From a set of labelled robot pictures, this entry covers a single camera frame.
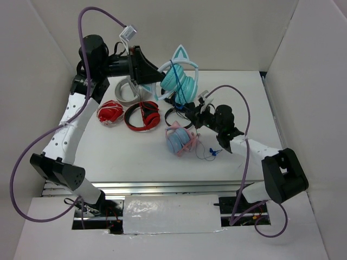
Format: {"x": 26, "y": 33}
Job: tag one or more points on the blue pink cat headphones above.
{"x": 179, "y": 139}

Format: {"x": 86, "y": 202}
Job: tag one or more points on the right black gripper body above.
{"x": 208, "y": 119}

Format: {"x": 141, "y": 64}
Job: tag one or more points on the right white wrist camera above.
{"x": 204, "y": 100}

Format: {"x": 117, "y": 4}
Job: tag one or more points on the black headphones upper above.
{"x": 172, "y": 101}

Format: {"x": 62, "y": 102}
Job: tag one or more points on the folded red headphones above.
{"x": 110, "y": 113}

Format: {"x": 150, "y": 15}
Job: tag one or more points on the white foil covered plate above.
{"x": 151, "y": 215}

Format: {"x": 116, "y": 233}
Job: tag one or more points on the aluminium rail frame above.
{"x": 118, "y": 191}

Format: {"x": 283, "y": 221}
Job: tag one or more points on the white grey headphones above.
{"x": 128, "y": 93}

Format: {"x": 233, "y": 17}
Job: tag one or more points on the red black headphones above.
{"x": 149, "y": 112}

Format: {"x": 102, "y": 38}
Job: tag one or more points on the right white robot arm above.
{"x": 282, "y": 172}

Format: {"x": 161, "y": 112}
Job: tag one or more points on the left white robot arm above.
{"x": 56, "y": 162}

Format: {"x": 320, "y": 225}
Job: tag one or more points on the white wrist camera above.
{"x": 127, "y": 34}
{"x": 204, "y": 100}

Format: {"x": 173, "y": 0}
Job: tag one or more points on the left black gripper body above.
{"x": 121, "y": 65}

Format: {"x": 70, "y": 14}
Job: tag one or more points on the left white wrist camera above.
{"x": 127, "y": 34}

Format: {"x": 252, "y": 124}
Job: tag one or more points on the teal cat ear headphones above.
{"x": 176, "y": 80}

